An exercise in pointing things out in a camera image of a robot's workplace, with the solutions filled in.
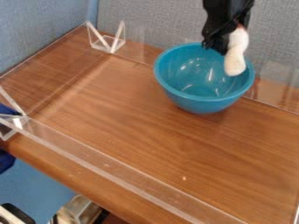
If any metal frame under table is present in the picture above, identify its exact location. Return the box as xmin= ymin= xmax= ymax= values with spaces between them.
xmin=49 ymin=195 xmax=103 ymax=224

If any blue clamp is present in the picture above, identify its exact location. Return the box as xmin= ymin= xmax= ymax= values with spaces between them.
xmin=0 ymin=103 xmax=22 ymax=174

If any clear acrylic barrier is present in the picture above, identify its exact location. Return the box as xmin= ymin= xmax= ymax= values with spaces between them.
xmin=0 ymin=26 xmax=299 ymax=224

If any white and brown toy mushroom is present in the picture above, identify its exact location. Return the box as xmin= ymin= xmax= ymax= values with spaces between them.
xmin=225 ymin=24 xmax=249 ymax=76

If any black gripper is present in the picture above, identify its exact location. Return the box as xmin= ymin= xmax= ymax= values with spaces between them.
xmin=202 ymin=0 xmax=256 ymax=55

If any blue plastic bowl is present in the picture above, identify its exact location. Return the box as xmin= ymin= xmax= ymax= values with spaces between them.
xmin=154 ymin=42 xmax=257 ymax=114

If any black and white object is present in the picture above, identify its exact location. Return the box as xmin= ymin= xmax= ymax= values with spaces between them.
xmin=0 ymin=203 xmax=37 ymax=224

